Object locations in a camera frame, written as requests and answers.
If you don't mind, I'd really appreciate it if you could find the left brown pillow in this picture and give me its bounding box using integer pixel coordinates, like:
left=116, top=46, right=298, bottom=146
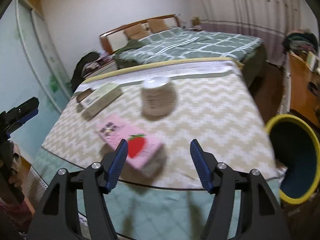
left=124, top=23, right=151, bottom=40

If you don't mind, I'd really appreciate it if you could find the small far bedside box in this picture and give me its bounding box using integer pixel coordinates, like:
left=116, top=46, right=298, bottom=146
left=191, top=17, right=201, bottom=27

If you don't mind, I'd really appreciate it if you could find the green plaid duvet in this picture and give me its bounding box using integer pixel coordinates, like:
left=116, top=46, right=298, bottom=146
left=114, top=27, right=263, bottom=67

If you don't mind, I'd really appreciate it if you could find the brown pillow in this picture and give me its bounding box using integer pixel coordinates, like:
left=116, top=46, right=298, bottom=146
left=148, top=18, right=170, bottom=34
left=124, top=23, right=151, bottom=40

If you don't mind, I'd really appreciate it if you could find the pink strawberry milk carton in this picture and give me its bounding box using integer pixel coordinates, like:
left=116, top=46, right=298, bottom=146
left=97, top=114, right=166, bottom=178

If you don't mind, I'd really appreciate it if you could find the clothes pile on desk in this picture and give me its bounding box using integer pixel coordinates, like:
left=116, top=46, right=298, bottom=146
left=282, top=30, right=318, bottom=54

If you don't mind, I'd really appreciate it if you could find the white floral carton box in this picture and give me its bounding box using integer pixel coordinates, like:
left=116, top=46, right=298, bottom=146
left=80, top=83, right=123, bottom=119

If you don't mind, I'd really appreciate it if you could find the wooden desk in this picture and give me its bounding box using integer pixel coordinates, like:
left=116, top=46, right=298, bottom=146
left=288, top=53, right=319, bottom=130

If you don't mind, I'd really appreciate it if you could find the pink white curtain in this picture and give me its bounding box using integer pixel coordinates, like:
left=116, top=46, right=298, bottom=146
left=189, top=0, right=318, bottom=65

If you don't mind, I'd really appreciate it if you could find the yellow rim trash bin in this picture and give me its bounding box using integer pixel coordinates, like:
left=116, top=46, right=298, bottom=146
left=265, top=114, right=319, bottom=205

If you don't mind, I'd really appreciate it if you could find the patterned beige tablecloth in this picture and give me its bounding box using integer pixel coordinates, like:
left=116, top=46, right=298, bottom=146
left=25, top=58, right=279, bottom=239

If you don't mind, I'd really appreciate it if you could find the white bedside nightstand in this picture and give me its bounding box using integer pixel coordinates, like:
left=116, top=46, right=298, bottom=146
left=84, top=61, right=119, bottom=79

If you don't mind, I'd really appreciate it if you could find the white instant noodle cup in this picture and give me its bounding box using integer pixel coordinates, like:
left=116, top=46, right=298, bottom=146
left=141, top=76, right=177, bottom=116

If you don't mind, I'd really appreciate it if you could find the sliding wardrobe door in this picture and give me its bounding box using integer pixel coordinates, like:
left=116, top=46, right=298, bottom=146
left=1, top=0, right=72, bottom=159

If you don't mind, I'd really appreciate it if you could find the left hand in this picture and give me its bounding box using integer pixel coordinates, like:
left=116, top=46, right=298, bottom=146
left=9, top=144, right=24, bottom=187

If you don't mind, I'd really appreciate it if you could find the right brown pillow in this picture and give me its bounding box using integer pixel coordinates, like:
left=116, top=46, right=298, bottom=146
left=148, top=18, right=170, bottom=34

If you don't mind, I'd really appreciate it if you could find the wooden bed with headboard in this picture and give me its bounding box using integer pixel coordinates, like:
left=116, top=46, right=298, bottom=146
left=99, top=15, right=267, bottom=86

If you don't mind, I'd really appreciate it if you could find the dark clothes pile on nightstand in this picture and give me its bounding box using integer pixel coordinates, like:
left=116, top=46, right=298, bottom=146
left=71, top=51, right=115, bottom=92

